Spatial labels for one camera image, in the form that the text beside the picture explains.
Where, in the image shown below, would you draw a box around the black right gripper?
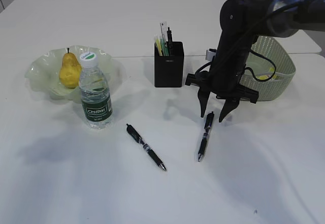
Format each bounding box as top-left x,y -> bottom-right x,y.
185,0 -> 276,123

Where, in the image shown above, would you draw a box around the black pen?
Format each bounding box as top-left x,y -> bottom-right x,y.
198,112 -> 214,162
126,124 -> 167,172
167,26 -> 174,56

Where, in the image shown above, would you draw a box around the yellow sticky note packet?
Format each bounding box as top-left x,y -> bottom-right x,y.
256,68 -> 278,81

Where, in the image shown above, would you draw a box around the mint green pen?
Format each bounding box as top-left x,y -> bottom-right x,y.
159,36 -> 169,56

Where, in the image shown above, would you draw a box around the yellow pen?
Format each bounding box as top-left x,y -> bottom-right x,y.
154,35 -> 163,56

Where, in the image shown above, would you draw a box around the clear plastic ruler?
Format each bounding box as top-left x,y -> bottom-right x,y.
160,21 -> 168,42

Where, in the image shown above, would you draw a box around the clear water bottle green label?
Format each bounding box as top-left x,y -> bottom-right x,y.
79,51 -> 112,129

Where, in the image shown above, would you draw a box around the yellow pear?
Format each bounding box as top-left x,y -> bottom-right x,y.
59,48 -> 82,88

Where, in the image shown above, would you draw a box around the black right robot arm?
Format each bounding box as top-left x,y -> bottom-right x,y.
185,0 -> 324,121

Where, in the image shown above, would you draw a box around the black square pen holder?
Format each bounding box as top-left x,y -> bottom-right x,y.
154,41 -> 184,88

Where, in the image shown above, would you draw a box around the green woven plastic basket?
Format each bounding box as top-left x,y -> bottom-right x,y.
240,36 -> 296,101

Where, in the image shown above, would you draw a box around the frosted green wavy plate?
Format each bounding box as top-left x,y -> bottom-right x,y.
25,45 -> 118,103

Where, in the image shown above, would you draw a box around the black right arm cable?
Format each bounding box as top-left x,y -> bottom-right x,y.
195,0 -> 325,82

